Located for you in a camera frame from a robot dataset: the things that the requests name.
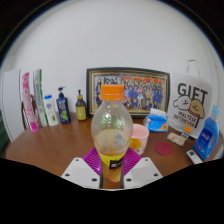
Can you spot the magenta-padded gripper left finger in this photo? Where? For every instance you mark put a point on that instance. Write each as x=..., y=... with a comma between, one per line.
x=78, y=171

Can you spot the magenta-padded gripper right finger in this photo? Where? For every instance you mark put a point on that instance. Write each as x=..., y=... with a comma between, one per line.
x=145, y=171

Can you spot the orange-capped juice bottle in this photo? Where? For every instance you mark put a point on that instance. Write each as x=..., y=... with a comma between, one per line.
x=111, y=126

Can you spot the flat round red coaster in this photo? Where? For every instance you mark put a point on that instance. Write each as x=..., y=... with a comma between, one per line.
x=164, y=148

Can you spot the pink cartoon mug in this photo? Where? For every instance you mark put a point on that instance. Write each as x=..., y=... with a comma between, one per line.
x=141, y=135

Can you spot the blue tissue pack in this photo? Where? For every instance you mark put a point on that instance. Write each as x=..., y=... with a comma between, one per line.
x=156, y=122

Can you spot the white remote control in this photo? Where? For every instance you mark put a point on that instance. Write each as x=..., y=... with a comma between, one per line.
x=194, y=156

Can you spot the brown pump bottle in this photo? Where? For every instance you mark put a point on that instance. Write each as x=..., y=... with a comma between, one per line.
x=81, y=110

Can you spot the dark blue pump bottle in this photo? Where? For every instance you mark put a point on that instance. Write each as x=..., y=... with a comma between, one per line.
x=63, y=110

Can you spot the white lotion bottle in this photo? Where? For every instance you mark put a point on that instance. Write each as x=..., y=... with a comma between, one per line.
x=51, y=111

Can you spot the blue detergent bottle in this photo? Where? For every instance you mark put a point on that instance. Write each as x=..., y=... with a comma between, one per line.
x=206, y=136

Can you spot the framed group picture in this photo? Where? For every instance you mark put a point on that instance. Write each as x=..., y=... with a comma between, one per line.
x=146, y=90

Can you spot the tall pink box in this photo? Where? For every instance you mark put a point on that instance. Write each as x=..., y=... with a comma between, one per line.
x=29, y=103

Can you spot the white printed tote bag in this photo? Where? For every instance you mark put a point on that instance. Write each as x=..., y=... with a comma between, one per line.
x=190, y=100

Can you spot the tall green white box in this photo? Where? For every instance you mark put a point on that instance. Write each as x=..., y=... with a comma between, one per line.
x=39, y=96

